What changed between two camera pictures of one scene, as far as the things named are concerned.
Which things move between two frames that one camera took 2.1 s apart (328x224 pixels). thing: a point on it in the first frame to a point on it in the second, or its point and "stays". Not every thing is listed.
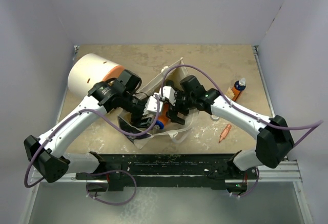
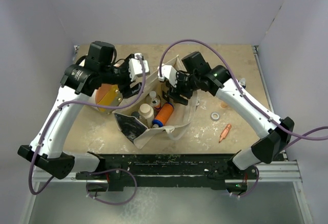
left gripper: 136,119 to 125,89
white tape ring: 214,117 stays
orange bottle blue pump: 163,120 stays
